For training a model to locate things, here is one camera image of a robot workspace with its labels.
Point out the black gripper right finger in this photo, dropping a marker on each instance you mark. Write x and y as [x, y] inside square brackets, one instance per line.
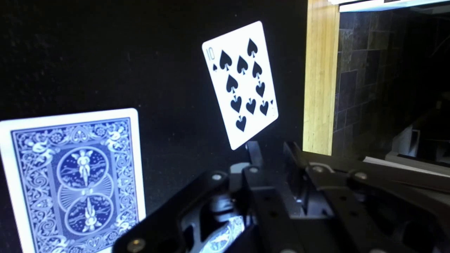
[366, 210]

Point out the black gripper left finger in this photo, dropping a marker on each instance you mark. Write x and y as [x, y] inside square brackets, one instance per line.
[234, 210]

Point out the ten of spades playing card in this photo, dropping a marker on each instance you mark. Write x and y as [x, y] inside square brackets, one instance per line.
[241, 78]

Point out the blue-backed playing card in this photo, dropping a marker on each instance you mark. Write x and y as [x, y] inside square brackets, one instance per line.
[75, 187]

